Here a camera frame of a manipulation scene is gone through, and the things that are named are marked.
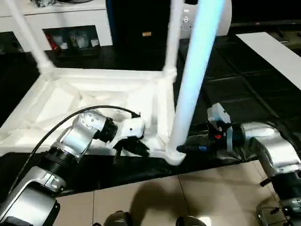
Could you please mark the white plastic table leg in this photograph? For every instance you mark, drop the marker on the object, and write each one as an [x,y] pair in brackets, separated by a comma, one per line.
[172,35]
[28,35]
[195,70]

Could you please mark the white plastic table top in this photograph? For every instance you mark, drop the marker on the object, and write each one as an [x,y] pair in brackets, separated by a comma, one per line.
[94,75]

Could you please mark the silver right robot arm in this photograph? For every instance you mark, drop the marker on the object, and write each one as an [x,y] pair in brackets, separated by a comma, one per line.
[277,150]

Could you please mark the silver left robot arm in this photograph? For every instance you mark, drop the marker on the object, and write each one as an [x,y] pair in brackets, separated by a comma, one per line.
[73,141]

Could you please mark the black mat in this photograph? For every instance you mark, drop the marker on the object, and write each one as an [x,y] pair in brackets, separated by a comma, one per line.
[235,77]

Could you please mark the dark left robot leg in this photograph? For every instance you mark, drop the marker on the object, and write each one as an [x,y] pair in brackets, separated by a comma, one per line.
[117,219]

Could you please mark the white flat panel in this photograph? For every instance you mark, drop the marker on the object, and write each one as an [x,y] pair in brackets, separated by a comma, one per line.
[277,54]

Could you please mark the dark cabinet with label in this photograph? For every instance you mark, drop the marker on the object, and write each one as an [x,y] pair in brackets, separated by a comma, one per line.
[131,18]

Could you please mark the black bar with red light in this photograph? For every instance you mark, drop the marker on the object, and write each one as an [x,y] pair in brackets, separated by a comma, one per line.
[270,22]

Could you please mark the white cabinet with glass doors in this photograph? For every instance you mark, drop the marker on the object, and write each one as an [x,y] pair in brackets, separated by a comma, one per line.
[70,18]

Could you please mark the grey round appliance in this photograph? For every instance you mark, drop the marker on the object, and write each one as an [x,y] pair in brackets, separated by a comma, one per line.
[73,1]

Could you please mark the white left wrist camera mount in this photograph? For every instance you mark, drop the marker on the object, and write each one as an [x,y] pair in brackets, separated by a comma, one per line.
[131,128]

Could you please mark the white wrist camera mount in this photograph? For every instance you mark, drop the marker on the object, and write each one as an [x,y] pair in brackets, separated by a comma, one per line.
[219,113]
[131,128]

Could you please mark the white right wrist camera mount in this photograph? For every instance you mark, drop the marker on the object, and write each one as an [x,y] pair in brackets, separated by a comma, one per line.
[219,113]

